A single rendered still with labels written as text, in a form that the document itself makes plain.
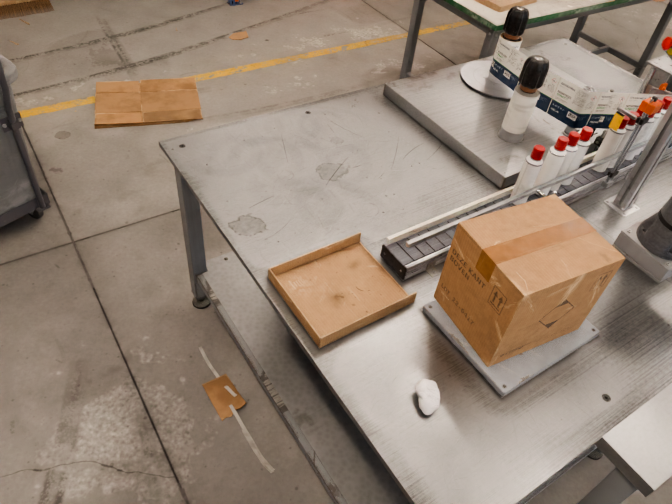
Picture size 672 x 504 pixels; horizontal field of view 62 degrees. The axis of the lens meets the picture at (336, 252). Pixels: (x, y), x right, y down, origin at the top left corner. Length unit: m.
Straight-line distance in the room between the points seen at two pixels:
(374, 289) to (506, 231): 0.39
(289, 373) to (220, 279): 0.52
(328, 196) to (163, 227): 1.31
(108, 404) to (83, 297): 0.56
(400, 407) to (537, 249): 0.47
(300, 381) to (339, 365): 0.69
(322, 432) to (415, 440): 0.70
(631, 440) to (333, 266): 0.83
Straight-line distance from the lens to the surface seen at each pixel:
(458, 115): 2.19
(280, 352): 2.10
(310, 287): 1.49
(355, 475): 1.90
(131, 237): 2.88
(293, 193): 1.77
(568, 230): 1.41
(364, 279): 1.53
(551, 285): 1.26
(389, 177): 1.88
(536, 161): 1.74
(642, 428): 1.52
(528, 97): 2.03
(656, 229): 1.84
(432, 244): 1.60
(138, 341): 2.46
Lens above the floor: 1.96
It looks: 45 degrees down
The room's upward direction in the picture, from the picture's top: 8 degrees clockwise
